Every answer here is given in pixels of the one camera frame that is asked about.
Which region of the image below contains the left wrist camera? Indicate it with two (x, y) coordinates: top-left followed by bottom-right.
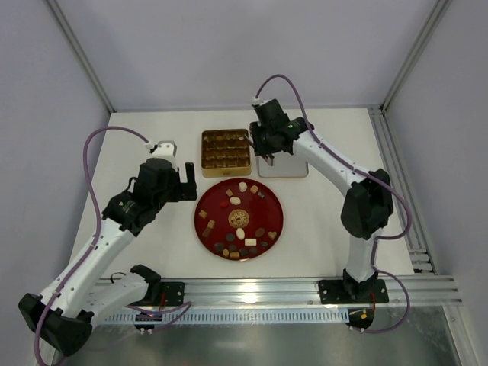
(149, 140), (177, 159)

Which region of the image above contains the round red tray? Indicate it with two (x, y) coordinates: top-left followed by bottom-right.
(194, 178), (284, 262)

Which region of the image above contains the dark round chocolate bottom left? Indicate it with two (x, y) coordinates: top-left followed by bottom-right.
(214, 242), (224, 252)

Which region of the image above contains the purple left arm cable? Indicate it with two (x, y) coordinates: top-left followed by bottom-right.
(34, 127), (191, 363)

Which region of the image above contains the white slotted cable duct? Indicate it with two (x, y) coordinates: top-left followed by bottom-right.
(104, 307), (349, 326)

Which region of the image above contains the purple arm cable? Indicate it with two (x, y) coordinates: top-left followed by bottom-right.
(34, 127), (191, 363)
(253, 74), (413, 336)

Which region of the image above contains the gold chocolate tin box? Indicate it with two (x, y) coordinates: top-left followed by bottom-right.
(201, 129), (252, 178)

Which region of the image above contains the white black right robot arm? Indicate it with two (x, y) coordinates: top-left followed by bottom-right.
(249, 98), (393, 304)

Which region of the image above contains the white oval chocolate centre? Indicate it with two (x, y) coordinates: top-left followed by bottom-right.
(236, 228), (245, 240)

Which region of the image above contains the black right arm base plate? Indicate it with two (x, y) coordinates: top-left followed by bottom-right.
(318, 278), (390, 304)

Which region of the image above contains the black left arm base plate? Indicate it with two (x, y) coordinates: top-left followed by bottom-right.
(152, 281), (185, 307)

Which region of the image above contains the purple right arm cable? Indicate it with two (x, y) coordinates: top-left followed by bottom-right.
(253, 74), (413, 336)

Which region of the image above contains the aluminium mounting rail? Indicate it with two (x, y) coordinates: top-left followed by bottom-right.
(181, 274), (462, 307)

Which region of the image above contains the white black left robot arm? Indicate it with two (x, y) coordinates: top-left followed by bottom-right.
(18, 158), (197, 357)

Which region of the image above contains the silver tin lid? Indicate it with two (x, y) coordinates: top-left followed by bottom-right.
(256, 152), (309, 178)

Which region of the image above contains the tan block chocolate left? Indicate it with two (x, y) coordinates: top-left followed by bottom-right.
(202, 227), (212, 238)

